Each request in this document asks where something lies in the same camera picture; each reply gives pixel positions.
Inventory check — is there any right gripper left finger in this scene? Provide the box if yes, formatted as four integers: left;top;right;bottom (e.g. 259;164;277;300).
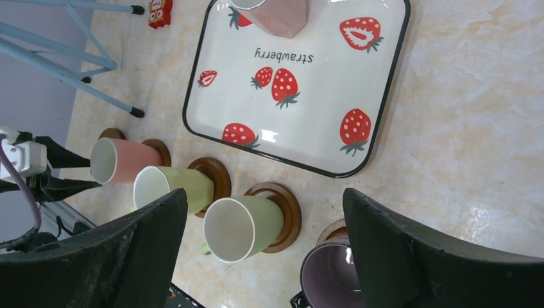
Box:
1;189;188;307

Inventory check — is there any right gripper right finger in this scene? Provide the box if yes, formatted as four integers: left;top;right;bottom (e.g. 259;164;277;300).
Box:
343;188;543;307

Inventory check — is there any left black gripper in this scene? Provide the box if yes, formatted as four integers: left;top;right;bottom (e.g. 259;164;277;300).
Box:
1;132;101;251

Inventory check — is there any salmon pink mug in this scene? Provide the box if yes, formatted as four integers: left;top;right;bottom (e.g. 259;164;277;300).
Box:
90;138;162;185

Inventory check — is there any purple mug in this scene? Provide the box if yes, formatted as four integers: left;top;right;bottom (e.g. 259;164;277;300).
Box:
289;241;364;307

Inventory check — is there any brown wooden coaster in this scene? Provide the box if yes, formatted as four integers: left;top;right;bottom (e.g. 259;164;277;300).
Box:
188;157;232;218
99;128;126;140
142;139;172;167
316;219;347;246
244;182;302;253

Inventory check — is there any yellow green mug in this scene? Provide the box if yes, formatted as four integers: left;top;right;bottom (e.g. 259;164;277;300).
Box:
133;166;214;214

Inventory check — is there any light green mug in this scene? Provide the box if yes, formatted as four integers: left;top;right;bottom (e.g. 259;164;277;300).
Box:
203;196;284;264

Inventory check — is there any strawberry enamel tray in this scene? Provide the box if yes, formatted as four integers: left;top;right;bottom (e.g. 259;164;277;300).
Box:
182;1;411;178

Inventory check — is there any pale pink mug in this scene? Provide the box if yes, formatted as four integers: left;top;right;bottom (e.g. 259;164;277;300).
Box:
229;0;308;39

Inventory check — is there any light blue tripod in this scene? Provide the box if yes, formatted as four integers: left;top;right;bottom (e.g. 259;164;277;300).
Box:
1;1;148;119

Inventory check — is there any small red toy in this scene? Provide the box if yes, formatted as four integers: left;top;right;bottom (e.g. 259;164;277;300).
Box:
148;0;173;29

